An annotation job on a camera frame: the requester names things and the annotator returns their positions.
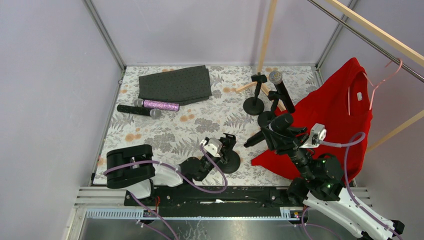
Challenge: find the black mic stand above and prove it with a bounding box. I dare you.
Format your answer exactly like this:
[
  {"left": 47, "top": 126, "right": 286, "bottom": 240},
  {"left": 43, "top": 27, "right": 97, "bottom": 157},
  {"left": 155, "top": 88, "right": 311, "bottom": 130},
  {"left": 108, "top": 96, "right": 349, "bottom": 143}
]
[
  {"left": 243, "top": 72, "right": 268, "bottom": 116},
  {"left": 218, "top": 133, "right": 241, "bottom": 174},
  {"left": 257, "top": 90, "right": 282, "bottom": 127}
]

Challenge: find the black microphone silver grille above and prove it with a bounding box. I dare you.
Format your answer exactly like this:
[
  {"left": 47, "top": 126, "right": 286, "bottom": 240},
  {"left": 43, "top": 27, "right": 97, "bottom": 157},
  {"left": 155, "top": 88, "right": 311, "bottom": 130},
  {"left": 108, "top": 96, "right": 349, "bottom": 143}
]
[{"left": 268, "top": 70, "right": 295, "bottom": 114}]

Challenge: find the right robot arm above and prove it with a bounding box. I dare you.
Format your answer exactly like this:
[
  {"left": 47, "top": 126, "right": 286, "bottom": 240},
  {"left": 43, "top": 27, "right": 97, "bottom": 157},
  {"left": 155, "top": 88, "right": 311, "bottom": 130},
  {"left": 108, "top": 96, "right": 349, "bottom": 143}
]
[{"left": 260, "top": 123, "right": 405, "bottom": 240}]

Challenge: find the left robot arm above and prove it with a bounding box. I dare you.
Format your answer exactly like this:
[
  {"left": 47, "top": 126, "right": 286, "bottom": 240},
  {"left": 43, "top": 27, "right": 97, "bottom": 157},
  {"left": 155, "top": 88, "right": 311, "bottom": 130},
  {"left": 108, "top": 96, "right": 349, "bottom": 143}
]
[{"left": 103, "top": 133, "right": 241, "bottom": 199}]

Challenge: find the red t-shirt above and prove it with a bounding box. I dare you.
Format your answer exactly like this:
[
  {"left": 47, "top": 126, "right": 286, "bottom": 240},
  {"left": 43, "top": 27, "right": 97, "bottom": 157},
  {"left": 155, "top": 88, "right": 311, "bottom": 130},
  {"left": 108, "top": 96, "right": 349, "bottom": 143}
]
[{"left": 251, "top": 57, "right": 373, "bottom": 181}]

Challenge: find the dark grey perforated felt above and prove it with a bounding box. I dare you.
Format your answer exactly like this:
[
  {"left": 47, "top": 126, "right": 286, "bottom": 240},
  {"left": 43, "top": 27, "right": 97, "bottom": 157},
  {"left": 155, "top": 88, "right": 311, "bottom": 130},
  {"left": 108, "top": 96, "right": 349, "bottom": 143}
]
[{"left": 138, "top": 65, "right": 212, "bottom": 106}]

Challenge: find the purple glitter microphone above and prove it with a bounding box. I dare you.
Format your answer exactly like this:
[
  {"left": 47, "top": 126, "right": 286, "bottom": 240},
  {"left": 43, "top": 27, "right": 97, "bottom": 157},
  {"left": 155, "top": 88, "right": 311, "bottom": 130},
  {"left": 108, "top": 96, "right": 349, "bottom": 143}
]
[{"left": 134, "top": 98, "right": 180, "bottom": 112}]

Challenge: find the pink clothes hanger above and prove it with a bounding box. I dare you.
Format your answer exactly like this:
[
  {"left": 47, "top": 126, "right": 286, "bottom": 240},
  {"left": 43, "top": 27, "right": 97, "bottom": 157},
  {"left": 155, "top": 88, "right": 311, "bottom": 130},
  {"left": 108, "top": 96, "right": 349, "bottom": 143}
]
[{"left": 347, "top": 58, "right": 404, "bottom": 116}]

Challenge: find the metal hanging rod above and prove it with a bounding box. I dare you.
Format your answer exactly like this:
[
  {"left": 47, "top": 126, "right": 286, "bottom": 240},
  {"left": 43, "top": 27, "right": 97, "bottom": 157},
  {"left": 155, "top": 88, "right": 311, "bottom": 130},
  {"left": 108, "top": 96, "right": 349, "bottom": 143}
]
[{"left": 306, "top": 0, "right": 424, "bottom": 84}]

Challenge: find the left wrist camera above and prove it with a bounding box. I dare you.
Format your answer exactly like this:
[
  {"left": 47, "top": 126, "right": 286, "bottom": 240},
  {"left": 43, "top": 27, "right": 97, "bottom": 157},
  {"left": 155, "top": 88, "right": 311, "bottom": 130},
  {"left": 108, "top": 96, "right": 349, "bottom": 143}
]
[{"left": 200, "top": 138, "right": 222, "bottom": 158}]

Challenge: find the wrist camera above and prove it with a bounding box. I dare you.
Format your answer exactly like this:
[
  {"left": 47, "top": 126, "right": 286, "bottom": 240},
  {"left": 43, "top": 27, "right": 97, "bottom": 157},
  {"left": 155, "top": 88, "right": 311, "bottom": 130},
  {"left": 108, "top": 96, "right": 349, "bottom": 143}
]
[
  {"left": 200, "top": 138, "right": 222, "bottom": 158},
  {"left": 300, "top": 123, "right": 327, "bottom": 149}
]

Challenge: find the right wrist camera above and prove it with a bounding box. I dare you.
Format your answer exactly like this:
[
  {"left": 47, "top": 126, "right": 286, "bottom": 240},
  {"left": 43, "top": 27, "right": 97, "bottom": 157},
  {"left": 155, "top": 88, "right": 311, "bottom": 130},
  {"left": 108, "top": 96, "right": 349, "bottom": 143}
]
[{"left": 300, "top": 123, "right": 327, "bottom": 149}]

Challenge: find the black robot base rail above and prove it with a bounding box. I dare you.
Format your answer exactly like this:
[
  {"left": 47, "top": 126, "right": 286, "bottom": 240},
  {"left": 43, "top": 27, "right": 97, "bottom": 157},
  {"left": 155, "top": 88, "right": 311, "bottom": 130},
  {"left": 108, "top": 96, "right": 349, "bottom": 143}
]
[{"left": 139, "top": 184, "right": 306, "bottom": 218}]

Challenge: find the wooden clothes rack frame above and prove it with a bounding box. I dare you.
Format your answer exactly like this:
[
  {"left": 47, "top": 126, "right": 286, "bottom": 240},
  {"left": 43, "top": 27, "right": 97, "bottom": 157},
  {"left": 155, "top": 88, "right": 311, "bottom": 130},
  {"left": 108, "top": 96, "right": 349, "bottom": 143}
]
[{"left": 235, "top": 0, "right": 424, "bottom": 153}]

